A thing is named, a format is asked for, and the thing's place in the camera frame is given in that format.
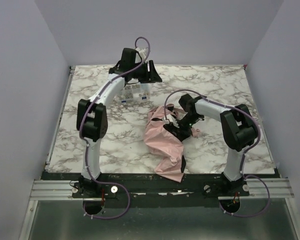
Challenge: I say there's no pink folding umbrella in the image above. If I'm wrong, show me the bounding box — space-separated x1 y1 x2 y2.
143 104 201 183

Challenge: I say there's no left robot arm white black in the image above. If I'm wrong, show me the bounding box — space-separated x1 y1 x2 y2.
76 47 162 181

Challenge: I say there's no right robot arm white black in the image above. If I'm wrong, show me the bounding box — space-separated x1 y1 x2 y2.
164 94 261 186

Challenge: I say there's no clear plastic organizer box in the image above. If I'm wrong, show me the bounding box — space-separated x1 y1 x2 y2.
118 83 151 104

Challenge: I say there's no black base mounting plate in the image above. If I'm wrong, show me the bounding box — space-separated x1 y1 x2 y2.
41 171 256 210

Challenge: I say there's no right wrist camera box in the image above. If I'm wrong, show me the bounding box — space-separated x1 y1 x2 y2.
162 114 179 128

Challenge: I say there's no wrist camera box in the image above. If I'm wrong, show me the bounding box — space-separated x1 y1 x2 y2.
162 114 179 128
135 47 149 59

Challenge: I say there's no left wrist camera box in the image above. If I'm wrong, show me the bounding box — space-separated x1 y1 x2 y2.
135 47 149 59

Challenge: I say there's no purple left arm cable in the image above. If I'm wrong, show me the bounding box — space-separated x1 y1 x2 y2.
78 36 151 221

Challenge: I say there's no aluminium frame rail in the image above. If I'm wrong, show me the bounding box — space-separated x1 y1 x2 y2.
19 180 72 240

